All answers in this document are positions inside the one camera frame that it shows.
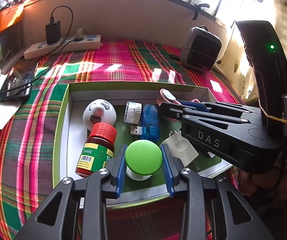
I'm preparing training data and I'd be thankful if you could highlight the white charger plug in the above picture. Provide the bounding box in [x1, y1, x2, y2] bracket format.
[161, 131, 199, 167]

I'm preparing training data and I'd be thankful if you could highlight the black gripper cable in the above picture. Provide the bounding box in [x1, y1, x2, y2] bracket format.
[255, 152, 287, 200]

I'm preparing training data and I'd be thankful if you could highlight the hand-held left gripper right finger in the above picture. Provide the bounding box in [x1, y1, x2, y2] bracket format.
[160, 144, 275, 240]

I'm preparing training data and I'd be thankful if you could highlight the person's right hand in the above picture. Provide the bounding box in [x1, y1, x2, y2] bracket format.
[238, 169, 287, 205]

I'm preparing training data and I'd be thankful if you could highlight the white power strip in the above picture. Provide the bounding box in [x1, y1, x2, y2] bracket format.
[24, 34, 101, 60]

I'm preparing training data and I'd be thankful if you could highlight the red capped medicine bottle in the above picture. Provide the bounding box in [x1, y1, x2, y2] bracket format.
[75, 122, 117, 178]

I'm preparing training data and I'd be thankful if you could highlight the black power adapter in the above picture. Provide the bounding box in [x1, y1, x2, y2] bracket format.
[46, 21, 61, 44]

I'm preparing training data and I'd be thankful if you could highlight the small white round jar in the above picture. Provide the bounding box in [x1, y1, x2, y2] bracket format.
[124, 101, 142, 124]

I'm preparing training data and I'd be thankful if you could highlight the pink nail clipper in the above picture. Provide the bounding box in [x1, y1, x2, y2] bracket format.
[157, 89, 201, 107]

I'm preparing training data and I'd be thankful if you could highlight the white plug in strip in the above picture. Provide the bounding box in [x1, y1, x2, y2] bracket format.
[74, 28, 89, 40]

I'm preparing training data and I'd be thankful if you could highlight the white panda toy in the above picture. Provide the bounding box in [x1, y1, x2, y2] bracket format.
[83, 99, 117, 130]

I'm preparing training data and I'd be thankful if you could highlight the green cardboard box tray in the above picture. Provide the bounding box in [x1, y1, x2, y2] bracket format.
[54, 81, 236, 205]

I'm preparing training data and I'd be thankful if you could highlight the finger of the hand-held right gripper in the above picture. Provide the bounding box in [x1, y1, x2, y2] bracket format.
[160, 102, 249, 125]
[177, 100, 261, 114]

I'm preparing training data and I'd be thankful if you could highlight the white jar with green lid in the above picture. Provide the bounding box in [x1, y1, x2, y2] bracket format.
[125, 140, 163, 180]

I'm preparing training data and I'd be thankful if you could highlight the plaid pink green blanket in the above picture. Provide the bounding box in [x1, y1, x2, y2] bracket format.
[0, 37, 246, 240]

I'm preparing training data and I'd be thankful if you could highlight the black window hook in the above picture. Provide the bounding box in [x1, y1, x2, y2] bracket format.
[191, 2, 210, 20]

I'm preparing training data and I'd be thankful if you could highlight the cream curtain with hearts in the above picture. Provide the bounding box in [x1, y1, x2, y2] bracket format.
[218, 0, 287, 105]

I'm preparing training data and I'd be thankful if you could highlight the black charging cable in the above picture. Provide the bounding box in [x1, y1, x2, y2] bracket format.
[0, 6, 74, 98]

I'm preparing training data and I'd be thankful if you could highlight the orange plastic bin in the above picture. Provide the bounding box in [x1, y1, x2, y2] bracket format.
[0, 4, 24, 44]

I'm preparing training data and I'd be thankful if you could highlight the black smartphone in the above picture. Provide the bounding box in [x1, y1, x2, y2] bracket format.
[0, 60, 39, 103]

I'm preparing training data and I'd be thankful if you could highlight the blue transparent usb tester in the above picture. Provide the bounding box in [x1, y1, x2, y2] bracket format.
[130, 104, 160, 140]

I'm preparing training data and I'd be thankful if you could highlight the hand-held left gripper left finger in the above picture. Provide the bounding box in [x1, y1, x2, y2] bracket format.
[14, 144, 127, 240]

